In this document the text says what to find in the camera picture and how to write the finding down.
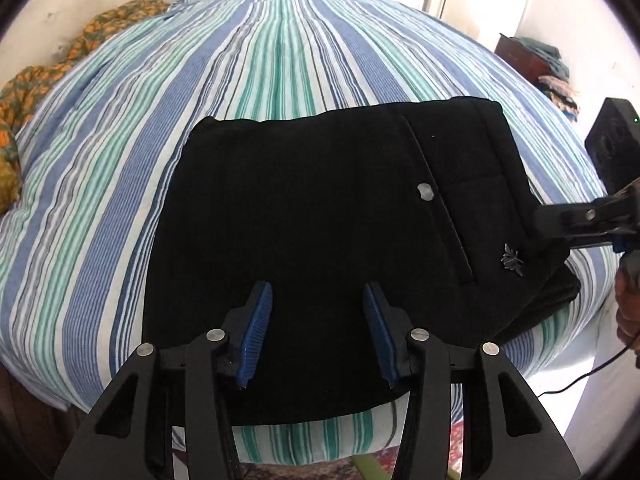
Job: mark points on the black pants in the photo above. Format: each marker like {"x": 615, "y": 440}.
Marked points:
{"x": 430, "y": 201}

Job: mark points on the pile of clothes on cabinet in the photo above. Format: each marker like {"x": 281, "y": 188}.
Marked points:
{"x": 554, "y": 82}

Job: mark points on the person's right hand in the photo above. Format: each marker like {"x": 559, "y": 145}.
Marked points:
{"x": 627, "y": 299}

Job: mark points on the beige padded headboard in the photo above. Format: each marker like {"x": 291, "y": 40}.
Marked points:
{"x": 44, "y": 30}

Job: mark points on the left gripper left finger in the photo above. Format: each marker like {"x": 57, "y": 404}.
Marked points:
{"x": 127, "y": 433}

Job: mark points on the orange floral blanket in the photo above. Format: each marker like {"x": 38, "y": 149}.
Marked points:
{"x": 50, "y": 70}

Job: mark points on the dark wooden side cabinet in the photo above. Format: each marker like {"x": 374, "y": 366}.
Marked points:
{"x": 529, "y": 65}

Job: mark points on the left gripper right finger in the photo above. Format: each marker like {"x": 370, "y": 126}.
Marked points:
{"x": 507, "y": 433}

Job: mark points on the striped blue green bedsheet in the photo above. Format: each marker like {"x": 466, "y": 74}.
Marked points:
{"x": 98, "y": 151}

